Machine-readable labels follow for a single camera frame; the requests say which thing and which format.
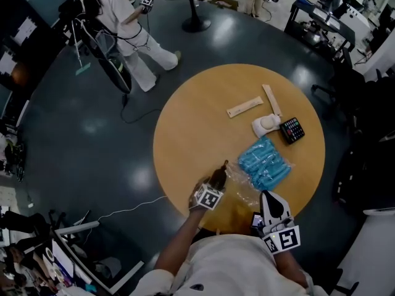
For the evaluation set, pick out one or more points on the small black screen device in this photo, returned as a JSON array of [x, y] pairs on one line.
[[256, 220]]

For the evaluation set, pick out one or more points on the black office chair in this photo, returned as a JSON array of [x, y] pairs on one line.
[[348, 97]]

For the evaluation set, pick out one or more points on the cart with clothes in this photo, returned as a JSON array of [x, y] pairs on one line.
[[12, 153]]

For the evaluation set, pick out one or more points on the open cardboard box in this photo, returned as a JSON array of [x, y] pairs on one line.
[[223, 2]]

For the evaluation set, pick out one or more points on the person's left forearm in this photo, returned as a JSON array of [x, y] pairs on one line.
[[182, 242]]

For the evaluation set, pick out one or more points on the person's left hand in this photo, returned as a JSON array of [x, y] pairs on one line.
[[192, 197]]

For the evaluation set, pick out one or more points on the black calculator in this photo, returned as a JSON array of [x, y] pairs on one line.
[[292, 130]]

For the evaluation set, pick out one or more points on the black desk with white legs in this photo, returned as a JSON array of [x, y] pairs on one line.
[[92, 257]]

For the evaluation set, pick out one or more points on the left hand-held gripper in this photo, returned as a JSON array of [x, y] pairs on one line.
[[210, 199]]

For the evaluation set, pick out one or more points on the black metal frame desk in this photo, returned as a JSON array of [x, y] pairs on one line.
[[321, 26]]

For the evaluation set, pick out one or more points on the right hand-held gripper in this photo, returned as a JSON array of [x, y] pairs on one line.
[[284, 237]]

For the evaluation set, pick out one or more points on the person's light shirt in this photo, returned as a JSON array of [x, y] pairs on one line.
[[231, 270]]

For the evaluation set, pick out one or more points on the clear bag of blue items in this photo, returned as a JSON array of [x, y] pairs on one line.
[[265, 165]]

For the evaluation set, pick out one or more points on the beige paper strip packet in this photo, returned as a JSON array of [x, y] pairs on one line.
[[245, 107], [272, 100]]

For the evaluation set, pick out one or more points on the mop with teal head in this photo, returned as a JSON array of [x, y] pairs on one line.
[[81, 63]]

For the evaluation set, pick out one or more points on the white rounded object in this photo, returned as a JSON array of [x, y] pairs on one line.
[[265, 124]]

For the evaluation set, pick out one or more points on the person's right forearm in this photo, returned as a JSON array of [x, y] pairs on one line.
[[288, 267]]

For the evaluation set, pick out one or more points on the white machine housing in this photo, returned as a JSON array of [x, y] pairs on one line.
[[367, 251]]

